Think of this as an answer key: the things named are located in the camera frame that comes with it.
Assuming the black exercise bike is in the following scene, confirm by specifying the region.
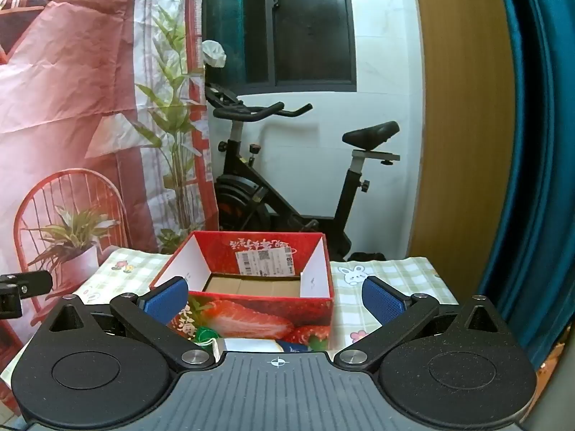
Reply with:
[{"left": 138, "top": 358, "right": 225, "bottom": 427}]
[{"left": 204, "top": 83, "right": 400, "bottom": 262}]

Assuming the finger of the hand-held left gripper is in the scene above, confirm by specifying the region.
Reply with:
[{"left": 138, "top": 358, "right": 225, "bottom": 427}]
[{"left": 0, "top": 270, "right": 53, "bottom": 319}]

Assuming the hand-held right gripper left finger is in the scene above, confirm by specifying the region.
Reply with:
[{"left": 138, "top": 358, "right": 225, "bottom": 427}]
[{"left": 36, "top": 277, "right": 215, "bottom": 369}]

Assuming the wooden door panel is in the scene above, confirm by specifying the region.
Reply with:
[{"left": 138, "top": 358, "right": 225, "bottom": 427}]
[{"left": 406, "top": 0, "right": 517, "bottom": 263}]

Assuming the teal curtain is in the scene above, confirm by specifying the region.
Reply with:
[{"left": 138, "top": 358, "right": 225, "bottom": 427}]
[{"left": 476, "top": 0, "right": 575, "bottom": 369}]

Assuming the green checked rabbit print tablecloth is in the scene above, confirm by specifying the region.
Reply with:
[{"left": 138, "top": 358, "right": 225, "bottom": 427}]
[{"left": 0, "top": 248, "right": 463, "bottom": 409}]

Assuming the small green item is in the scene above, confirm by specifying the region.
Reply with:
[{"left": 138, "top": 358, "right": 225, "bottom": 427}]
[{"left": 193, "top": 323, "right": 224, "bottom": 347}]

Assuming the white plastic bag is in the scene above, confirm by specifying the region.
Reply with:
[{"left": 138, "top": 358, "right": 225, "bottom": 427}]
[{"left": 201, "top": 40, "right": 226, "bottom": 68}]

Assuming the red strawberry print cardboard box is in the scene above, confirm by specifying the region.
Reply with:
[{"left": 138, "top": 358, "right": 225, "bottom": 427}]
[{"left": 149, "top": 231, "right": 335, "bottom": 352}]

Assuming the white plastic packet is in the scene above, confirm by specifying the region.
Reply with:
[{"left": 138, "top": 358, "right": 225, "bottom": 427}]
[{"left": 215, "top": 338, "right": 283, "bottom": 356}]

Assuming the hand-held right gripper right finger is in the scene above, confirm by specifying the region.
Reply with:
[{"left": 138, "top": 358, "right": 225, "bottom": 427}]
[{"left": 333, "top": 277, "right": 517, "bottom": 371}]

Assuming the dark framed window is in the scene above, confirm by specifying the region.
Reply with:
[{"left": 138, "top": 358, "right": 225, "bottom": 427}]
[{"left": 202, "top": 0, "right": 358, "bottom": 97}]

